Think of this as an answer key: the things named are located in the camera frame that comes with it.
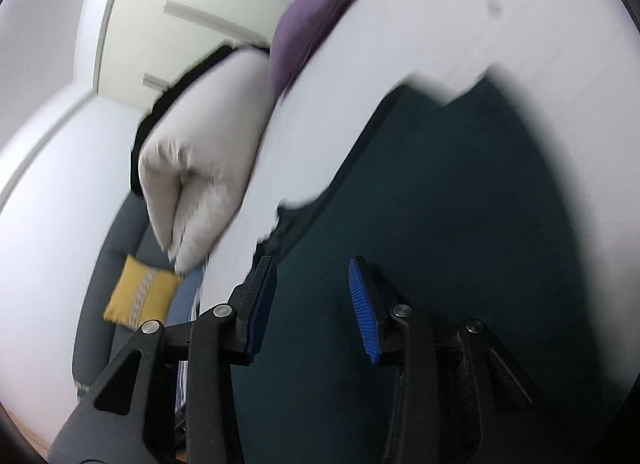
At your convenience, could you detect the bed with white sheet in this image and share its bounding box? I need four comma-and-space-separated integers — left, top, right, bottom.
200, 0, 640, 445

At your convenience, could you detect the grey upholstered headboard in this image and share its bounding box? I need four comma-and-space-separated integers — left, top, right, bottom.
71, 189, 181, 390

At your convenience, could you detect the purple cushion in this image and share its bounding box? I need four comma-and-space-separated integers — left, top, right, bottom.
269, 0, 358, 98

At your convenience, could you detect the dark green sweater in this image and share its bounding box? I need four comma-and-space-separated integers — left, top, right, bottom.
232, 67, 608, 464

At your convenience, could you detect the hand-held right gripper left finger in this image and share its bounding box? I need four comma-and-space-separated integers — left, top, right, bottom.
47, 255, 278, 464

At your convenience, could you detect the yellow patterned cushion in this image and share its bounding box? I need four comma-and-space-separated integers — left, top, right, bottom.
102, 254, 183, 330

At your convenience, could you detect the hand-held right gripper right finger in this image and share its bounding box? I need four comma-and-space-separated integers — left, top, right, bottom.
348, 257, 546, 464

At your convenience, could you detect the beige folded duvet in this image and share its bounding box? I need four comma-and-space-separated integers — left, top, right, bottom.
137, 49, 278, 272

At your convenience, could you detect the cream wardrobe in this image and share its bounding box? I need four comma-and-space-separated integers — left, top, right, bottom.
95, 0, 313, 110

